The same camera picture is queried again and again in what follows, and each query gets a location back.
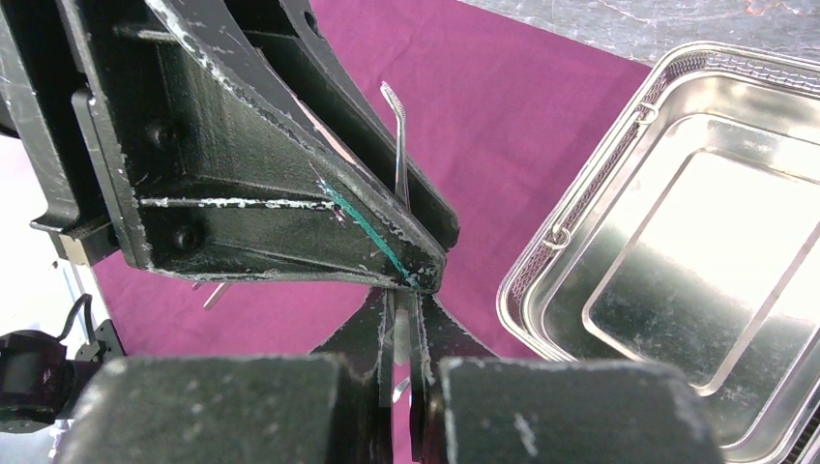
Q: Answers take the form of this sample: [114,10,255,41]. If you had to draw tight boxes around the maroon cloth wrap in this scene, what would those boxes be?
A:
[94,1,648,358]

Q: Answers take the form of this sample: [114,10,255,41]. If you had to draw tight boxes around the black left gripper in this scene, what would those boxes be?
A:
[1,1,129,266]

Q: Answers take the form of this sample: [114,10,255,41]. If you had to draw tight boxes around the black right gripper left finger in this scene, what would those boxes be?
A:
[57,288,394,463]

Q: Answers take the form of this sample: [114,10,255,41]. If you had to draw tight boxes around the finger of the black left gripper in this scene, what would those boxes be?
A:
[223,0,461,252]
[75,1,449,293]

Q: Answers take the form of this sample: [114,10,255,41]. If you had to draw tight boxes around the steel forceps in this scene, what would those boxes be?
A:
[202,282,233,311]

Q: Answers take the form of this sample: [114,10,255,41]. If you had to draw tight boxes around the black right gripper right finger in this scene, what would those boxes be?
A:
[409,295,722,463]

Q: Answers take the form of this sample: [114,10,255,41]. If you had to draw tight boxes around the steel two-compartment tray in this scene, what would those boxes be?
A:
[496,41,819,463]

